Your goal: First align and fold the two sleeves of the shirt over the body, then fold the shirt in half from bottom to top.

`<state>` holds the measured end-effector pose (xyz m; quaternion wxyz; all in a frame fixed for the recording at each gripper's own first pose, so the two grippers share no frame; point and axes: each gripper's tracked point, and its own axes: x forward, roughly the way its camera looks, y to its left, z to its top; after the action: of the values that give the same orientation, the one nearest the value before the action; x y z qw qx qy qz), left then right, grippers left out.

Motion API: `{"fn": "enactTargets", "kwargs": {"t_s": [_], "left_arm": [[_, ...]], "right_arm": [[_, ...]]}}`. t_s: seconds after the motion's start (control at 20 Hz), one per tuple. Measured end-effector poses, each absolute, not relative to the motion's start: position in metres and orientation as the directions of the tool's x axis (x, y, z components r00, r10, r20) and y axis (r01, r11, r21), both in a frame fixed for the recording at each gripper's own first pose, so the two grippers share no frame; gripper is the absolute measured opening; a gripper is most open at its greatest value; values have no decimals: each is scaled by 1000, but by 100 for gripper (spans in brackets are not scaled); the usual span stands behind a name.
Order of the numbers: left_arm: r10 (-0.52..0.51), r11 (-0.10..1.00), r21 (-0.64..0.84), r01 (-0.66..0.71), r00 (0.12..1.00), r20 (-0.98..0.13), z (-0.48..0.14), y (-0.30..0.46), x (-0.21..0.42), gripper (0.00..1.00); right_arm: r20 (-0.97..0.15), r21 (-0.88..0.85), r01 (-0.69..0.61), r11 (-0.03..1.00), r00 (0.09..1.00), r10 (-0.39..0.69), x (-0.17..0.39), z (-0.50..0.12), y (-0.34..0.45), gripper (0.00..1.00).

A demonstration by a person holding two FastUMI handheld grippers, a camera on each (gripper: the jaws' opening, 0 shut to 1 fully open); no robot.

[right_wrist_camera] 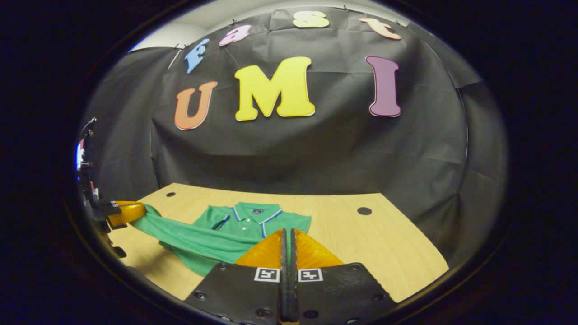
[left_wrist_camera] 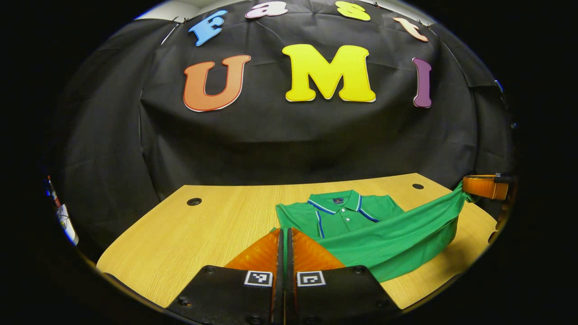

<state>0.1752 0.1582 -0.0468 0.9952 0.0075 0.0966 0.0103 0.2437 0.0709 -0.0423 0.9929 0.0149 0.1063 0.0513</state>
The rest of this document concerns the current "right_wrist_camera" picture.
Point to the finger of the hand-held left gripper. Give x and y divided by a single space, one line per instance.
128 213

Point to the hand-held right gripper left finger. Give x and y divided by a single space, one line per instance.
244 293

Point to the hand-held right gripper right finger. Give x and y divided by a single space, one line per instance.
334 293

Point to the green T-shirt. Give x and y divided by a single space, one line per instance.
212 243

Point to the computer monitor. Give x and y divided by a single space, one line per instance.
80 155

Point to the black backdrop cloth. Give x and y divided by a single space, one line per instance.
316 158

